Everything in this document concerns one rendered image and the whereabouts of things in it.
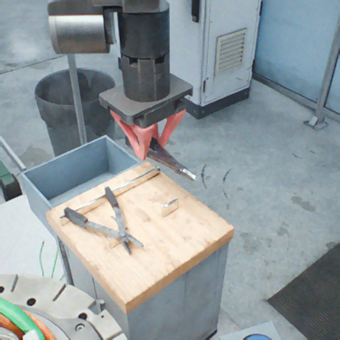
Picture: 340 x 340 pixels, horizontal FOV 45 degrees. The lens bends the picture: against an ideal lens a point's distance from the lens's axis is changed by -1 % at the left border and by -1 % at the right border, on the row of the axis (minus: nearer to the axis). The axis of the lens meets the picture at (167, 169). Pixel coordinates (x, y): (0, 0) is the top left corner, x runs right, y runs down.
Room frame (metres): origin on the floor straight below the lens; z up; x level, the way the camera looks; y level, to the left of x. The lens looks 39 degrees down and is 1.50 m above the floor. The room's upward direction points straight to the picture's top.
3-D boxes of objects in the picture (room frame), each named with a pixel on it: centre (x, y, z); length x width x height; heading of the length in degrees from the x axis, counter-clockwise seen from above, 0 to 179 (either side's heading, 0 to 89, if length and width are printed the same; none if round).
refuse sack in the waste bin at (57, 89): (1.78, 0.44, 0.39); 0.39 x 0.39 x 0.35
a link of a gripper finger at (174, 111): (0.46, 0.02, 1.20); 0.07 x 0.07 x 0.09; 41
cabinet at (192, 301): (0.41, 0.04, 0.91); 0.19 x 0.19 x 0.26; 40
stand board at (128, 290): (0.41, 0.04, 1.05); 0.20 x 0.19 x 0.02; 40
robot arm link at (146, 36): (0.45, 0.03, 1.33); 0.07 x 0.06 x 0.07; 91
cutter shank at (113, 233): (0.37, 0.08, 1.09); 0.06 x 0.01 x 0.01; 65
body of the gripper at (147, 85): (0.46, 0.03, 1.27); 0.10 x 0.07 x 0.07; 131
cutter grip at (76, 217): (0.40, 0.12, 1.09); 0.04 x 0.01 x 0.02; 55
